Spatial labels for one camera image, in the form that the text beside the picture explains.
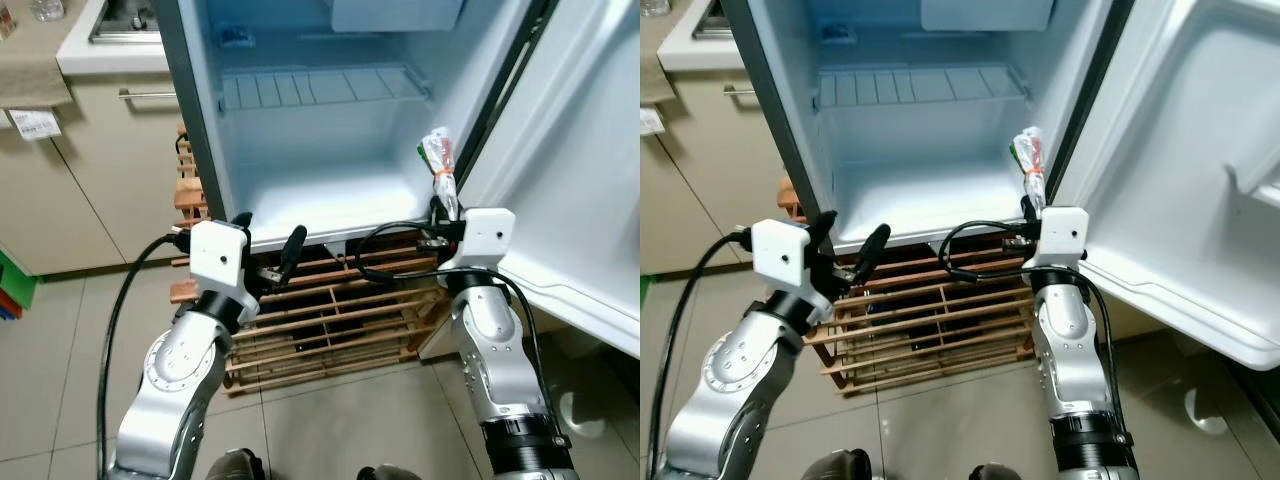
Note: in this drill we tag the clear plastic food packet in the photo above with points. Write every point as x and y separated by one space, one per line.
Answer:
440 160
1030 160

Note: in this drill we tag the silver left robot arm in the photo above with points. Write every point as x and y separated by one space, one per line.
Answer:
180 370
735 370

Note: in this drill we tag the dark grey mini fridge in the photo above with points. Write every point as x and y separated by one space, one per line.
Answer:
920 150
330 150

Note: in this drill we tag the blue fridge thermostat dial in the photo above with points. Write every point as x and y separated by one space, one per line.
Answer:
835 35
236 38

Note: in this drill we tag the white fridge door shelf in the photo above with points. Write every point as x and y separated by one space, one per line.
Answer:
1258 180

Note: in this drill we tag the wooden wine rack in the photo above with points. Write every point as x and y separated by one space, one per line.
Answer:
330 320
930 320

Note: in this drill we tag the beige kitchen cabinet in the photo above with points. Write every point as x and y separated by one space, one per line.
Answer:
110 180
710 180

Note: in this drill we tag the dark robot left foot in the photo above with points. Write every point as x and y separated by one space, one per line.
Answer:
235 465
835 465

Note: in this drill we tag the pale freezer compartment flap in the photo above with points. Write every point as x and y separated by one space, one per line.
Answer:
985 15
400 15

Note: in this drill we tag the white paper tag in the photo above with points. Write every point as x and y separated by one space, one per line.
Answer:
35 124
650 122

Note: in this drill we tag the white kitchen countertop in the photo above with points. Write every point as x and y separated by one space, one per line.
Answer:
100 58
700 58

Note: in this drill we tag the steel gas stove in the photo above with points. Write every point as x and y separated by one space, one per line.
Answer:
125 20
712 20

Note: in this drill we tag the green storage bin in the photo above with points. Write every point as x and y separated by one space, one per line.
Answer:
15 285

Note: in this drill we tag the beige counter cloth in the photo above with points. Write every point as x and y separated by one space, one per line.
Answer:
655 60
45 60

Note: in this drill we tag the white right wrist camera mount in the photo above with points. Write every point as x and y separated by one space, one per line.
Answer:
485 240
1062 235

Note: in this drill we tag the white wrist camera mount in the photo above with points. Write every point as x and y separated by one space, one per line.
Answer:
1062 235
485 240
215 255
780 255

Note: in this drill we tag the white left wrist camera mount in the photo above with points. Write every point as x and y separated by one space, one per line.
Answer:
780 255
215 255

